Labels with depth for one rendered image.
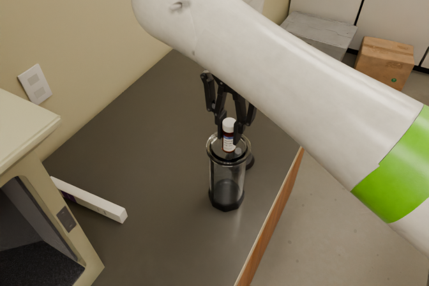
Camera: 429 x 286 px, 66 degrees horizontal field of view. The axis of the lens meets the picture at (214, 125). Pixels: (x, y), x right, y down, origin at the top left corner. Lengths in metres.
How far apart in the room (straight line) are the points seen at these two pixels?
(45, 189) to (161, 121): 0.64
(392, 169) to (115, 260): 0.73
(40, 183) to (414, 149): 0.51
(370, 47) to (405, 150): 2.76
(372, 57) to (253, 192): 2.16
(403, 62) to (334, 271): 1.74
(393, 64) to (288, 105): 2.68
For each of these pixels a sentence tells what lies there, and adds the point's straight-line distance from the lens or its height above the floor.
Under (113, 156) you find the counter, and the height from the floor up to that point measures 0.94.
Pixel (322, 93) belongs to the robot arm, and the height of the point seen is 1.56.
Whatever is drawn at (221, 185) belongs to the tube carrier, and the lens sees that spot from 0.84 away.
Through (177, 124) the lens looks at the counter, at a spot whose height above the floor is 0.94.
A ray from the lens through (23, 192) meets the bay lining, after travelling 0.64.
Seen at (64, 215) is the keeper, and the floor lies 1.22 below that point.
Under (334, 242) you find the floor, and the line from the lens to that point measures 2.05.
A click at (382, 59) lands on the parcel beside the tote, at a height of 0.27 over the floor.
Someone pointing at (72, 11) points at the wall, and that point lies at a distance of 1.12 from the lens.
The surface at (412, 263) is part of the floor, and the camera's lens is 2.17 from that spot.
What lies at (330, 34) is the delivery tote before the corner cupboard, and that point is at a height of 0.33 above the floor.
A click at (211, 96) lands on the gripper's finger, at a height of 1.30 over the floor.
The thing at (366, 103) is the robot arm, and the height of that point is 1.56.
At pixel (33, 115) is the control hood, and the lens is 0.41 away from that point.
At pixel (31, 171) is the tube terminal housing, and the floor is 1.35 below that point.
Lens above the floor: 1.76
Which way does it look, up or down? 45 degrees down
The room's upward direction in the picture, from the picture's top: straight up
